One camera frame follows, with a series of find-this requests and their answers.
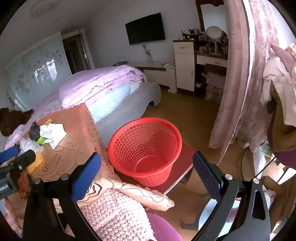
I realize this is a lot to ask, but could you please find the brown plush toy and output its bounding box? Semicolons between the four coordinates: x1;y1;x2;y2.
0;108;35;137

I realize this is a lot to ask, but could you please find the grey bed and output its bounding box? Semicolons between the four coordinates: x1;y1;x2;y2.
5;65;162;149

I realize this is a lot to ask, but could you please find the round ceiling light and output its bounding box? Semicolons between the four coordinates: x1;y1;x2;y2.
31;0;59;18

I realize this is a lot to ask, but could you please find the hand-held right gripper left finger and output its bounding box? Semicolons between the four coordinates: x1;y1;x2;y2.
23;152;102;241

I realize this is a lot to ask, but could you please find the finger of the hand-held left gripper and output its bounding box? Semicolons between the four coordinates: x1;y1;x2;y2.
0;145;20;164
13;149;37;172

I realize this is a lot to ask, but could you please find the pink quilt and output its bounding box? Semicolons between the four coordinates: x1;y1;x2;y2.
59;64;147;109

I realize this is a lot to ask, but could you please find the red stool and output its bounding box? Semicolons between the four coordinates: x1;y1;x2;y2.
113;142;195;195

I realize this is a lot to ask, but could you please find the pink lace curtain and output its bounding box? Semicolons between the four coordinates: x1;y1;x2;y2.
208;0;281;160

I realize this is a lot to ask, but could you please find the black plastic bag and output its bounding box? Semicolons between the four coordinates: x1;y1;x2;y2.
29;121;42;142

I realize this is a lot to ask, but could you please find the orange brown wrapper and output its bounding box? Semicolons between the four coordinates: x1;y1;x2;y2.
17;173;31;198

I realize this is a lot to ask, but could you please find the row of cosmetic bottles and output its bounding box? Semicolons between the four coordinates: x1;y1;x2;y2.
180;28;228;55

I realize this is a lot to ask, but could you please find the pink floral bedsheet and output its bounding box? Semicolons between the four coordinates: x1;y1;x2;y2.
28;93;63;116

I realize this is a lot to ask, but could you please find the pile of pale clothes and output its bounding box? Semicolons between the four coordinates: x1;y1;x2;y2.
259;43;296;127

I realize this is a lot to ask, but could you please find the crumpled white tissue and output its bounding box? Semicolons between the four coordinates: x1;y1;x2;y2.
40;123;67;150

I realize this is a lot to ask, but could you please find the flower in vase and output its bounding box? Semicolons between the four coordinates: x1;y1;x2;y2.
142;43;154;62

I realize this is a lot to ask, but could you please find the round standing mirror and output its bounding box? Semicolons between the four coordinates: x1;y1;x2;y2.
205;26;222;54

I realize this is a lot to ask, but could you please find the clear plastic bag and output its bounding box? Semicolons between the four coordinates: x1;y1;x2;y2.
19;138;44;154

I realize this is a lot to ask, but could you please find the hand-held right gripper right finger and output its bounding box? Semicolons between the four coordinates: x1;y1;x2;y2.
192;151;271;241

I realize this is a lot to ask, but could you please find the low white cabinet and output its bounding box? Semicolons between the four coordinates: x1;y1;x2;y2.
132;61;177;93

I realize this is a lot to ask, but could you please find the red mesh basket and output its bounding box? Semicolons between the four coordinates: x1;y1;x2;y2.
107;117;183;187

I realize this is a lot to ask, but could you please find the dark wooden dressing table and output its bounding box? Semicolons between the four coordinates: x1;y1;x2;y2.
194;50;228;102

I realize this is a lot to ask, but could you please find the tall white cabinet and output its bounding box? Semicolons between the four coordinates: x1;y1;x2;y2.
173;40;197;92

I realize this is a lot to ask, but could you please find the wood framed wall mirror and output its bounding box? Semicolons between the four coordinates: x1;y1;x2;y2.
195;0;229;33

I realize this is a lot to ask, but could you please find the purple chair seat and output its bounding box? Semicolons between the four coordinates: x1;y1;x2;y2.
146;212;183;241

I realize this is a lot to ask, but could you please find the black wall television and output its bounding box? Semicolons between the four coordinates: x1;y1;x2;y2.
125;13;166;45

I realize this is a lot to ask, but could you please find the white flowered glass wardrobe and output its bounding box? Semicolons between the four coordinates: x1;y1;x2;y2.
5;32;72;111

